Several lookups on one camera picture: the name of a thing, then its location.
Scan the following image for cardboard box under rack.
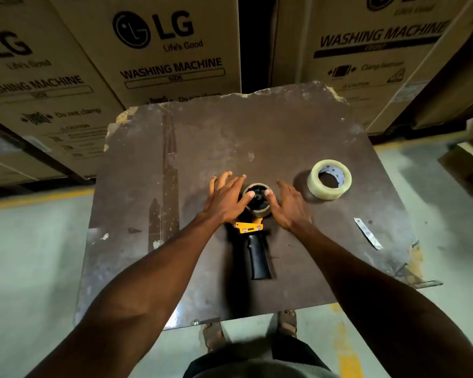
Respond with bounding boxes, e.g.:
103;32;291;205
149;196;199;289
0;130;65;190

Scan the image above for person's right sandal foot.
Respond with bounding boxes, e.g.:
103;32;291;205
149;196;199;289
276;309;299;340

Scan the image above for yellow black tape dispenser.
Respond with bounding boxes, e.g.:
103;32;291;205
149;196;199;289
229;185;273;281

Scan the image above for person's left sandal foot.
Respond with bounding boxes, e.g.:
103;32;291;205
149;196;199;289
202;322;228;353

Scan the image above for clear packing tape roll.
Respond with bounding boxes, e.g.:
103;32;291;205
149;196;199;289
307;159;352;201

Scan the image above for large printed cardboard box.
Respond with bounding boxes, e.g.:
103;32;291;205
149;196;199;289
47;0;242;109
271;0;471;130
0;0;125;181

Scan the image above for person's dark shorts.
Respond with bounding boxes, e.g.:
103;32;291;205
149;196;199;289
182;335;340;378

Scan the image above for person's left hand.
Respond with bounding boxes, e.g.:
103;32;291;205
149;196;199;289
202;171;256;227

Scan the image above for thin metal blade strip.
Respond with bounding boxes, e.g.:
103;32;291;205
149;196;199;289
353;218;384;251

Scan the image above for person's right forearm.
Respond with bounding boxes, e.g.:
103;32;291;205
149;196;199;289
294;221;473;378

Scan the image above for person's right hand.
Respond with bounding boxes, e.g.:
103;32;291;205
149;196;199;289
264;180;313;233

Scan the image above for small cardboard box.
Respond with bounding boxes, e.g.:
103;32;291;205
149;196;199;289
438;114;473;195

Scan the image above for person's sandal foot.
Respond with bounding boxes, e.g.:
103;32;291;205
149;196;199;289
202;322;228;353
276;309;299;340

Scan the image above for brown tape core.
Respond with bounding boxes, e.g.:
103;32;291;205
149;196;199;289
242;183;273;218

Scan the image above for person's left forearm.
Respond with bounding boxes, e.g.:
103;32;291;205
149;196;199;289
25;213;226;378

